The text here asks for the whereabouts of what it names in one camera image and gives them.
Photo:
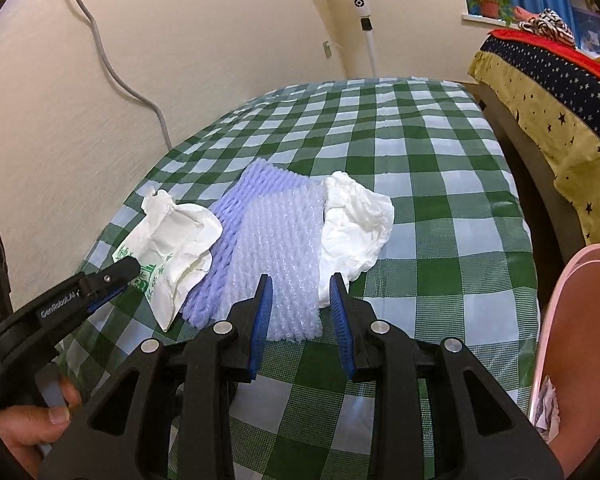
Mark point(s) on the white bag with green print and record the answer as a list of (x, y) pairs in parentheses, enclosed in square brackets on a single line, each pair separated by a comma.
[(180, 230)]

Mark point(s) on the purple foam net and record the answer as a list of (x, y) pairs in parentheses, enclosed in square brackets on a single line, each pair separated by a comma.
[(215, 270)]

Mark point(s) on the white windowsill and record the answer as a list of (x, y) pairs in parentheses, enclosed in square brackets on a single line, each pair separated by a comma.
[(485, 19)]

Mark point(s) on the green checkered tablecloth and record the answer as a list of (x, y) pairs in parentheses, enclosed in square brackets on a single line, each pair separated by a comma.
[(430, 210)]

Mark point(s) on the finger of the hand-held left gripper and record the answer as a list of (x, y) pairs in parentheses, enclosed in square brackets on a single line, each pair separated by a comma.
[(112, 272), (105, 299)]

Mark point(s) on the clear plastic bag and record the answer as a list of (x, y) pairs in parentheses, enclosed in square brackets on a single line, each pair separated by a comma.
[(547, 405)]

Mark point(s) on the white wall socket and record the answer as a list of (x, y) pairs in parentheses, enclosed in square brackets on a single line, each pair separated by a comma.
[(326, 49)]

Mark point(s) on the pale lilac foam net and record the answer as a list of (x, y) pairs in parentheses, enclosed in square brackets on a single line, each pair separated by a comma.
[(280, 230)]

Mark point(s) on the white standing fan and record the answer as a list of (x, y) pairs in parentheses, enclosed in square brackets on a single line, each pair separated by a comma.
[(360, 5)]

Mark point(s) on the star-print quilt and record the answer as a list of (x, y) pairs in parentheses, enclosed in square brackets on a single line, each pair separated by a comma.
[(545, 95)]

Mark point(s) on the clear storage box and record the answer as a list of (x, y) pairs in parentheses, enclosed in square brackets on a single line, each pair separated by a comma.
[(592, 27)]

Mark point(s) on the pink plastic bin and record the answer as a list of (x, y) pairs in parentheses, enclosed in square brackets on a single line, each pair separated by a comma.
[(580, 335)]

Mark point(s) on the striped clothes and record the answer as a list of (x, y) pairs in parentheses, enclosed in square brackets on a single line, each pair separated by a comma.
[(547, 24)]

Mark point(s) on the red blanket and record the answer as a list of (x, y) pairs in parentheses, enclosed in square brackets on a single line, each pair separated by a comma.
[(570, 55)]

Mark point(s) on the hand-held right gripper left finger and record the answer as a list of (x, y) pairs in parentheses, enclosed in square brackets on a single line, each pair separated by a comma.
[(261, 330)]

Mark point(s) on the white plastic bag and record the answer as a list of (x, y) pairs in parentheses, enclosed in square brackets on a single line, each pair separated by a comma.
[(355, 230)]

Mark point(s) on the person's left hand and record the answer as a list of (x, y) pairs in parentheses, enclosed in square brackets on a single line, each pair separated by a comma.
[(30, 425)]

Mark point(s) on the pink cloth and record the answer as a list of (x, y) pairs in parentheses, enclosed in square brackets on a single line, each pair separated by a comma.
[(522, 11)]

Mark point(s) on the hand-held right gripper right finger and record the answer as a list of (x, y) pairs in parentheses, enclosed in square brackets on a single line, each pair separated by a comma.
[(341, 330)]

